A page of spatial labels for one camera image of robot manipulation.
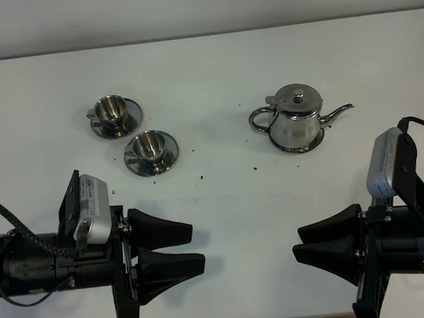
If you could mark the steel teacup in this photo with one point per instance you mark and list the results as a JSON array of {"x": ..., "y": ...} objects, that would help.
[
  {"x": 147, "y": 148},
  {"x": 110, "y": 112}
]

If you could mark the teapot steel saucer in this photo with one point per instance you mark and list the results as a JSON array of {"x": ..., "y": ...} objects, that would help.
[{"x": 302, "y": 149}]

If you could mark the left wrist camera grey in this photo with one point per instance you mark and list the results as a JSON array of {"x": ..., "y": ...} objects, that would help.
[{"x": 85, "y": 204}]

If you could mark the far steel teacup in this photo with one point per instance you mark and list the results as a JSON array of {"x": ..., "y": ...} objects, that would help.
[{"x": 110, "y": 112}]

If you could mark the near steel teacup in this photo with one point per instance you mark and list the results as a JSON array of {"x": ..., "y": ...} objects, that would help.
[{"x": 147, "y": 148}]

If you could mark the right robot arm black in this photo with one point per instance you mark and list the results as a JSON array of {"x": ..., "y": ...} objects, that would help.
[{"x": 365, "y": 247}]

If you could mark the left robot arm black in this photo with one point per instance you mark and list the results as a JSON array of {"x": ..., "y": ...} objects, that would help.
[{"x": 129, "y": 262}]

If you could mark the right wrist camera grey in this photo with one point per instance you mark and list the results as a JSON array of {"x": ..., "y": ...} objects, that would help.
[{"x": 381, "y": 169}]

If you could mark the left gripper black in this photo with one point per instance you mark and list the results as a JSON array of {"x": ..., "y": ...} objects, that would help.
[{"x": 103, "y": 265}]

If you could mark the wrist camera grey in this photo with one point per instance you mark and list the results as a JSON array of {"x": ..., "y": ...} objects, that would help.
[
  {"x": 85, "y": 204},
  {"x": 381, "y": 169}
]

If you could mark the far steel saucer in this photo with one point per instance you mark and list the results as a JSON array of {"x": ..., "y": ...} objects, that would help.
[{"x": 134, "y": 120}]

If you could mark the stainless steel teapot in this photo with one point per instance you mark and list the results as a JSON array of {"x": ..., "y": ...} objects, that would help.
[{"x": 292, "y": 116}]

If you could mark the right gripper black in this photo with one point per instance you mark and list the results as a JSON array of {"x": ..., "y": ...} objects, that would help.
[{"x": 394, "y": 230}]

